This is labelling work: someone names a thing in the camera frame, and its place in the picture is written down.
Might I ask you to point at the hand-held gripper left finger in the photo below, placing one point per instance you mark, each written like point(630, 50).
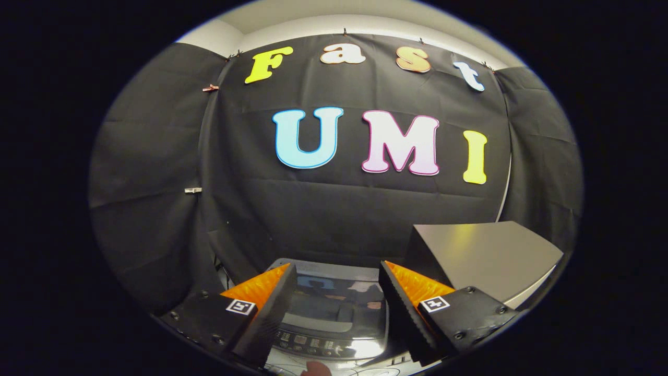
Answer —
point(269, 318)

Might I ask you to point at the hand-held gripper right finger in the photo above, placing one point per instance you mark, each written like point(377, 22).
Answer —
point(402, 318)

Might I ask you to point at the grey washing machine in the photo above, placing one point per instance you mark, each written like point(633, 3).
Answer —
point(313, 345)

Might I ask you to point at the white clip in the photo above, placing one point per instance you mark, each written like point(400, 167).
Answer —
point(193, 190)

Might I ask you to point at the red clip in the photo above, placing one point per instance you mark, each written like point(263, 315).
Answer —
point(210, 88)

